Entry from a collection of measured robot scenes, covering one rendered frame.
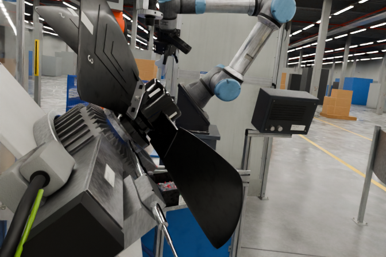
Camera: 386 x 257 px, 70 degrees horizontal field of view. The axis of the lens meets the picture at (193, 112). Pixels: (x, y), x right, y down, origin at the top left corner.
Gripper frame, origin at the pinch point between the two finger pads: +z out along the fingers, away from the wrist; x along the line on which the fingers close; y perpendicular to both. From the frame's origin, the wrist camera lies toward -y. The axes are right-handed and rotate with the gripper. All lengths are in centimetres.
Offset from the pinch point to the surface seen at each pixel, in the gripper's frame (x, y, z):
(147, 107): 60, -24, -23
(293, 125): -9, -60, 18
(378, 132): -147, -142, 95
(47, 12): 56, 5, -39
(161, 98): 57, -26, -25
